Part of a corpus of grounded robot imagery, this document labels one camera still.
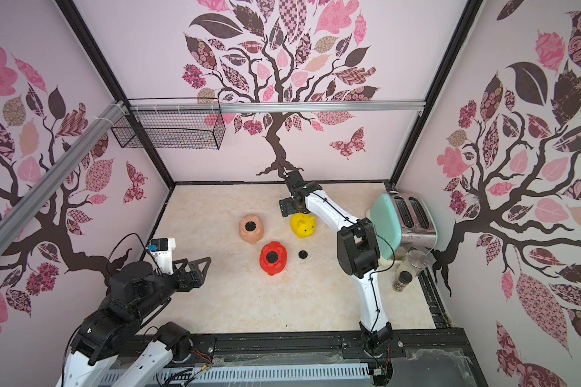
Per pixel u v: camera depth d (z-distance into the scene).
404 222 0.83
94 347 0.42
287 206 0.87
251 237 0.94
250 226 0.94
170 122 0.95
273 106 0.93
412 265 0.77
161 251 0.55
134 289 0.46
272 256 0.85
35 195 0.58
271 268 0.84
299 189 0.72
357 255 0.56
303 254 0.95
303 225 0.93
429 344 0.76
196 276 0.58
